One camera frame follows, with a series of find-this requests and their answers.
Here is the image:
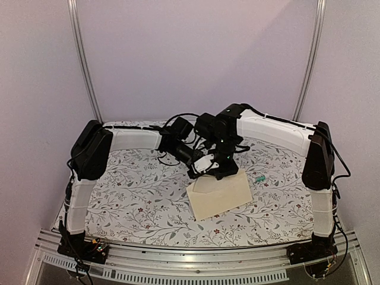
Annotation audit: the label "left aluminium frame post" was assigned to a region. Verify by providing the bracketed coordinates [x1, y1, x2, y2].
[67, 0, 103, 123]

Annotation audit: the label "cream letter paper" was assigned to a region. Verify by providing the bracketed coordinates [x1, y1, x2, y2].
[192, 176, 225, 194]

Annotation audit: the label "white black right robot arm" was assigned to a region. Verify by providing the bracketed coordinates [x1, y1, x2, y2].
[191, 103, 341, 259]

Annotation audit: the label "right aluminium frame post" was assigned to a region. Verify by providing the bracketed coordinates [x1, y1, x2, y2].
[292, 0, 326, 121]

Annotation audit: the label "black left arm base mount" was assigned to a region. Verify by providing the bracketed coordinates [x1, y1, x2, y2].
[57, 230, 109, 264]

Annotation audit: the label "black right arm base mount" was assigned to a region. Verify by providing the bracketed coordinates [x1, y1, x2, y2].
[286, 233, 338, 279]

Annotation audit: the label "front aluminium rail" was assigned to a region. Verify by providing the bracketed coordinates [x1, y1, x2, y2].
[26, 230, 374, 284]

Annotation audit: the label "cream paper envelope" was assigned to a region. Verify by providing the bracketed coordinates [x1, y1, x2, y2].
[186, 170, 253, 221]

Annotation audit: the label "green white glue stick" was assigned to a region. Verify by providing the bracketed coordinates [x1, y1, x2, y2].
[255, 175, 266, 182]

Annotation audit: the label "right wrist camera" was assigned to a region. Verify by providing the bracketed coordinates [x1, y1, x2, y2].
[191, 154, 220, 174]

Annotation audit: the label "floral patterned table mat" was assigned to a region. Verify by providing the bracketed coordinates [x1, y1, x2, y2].
[55, 119, 335, 248]

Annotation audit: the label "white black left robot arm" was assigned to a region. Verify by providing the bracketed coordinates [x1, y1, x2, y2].
[64, 118, 204, 258]

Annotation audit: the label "aluminium frame post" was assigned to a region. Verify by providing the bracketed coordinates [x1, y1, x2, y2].
[67, 0, 103, 123]
[292, 0, 326, 121]

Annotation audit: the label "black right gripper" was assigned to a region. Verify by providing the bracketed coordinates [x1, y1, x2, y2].
[208, 137, 239, 179]

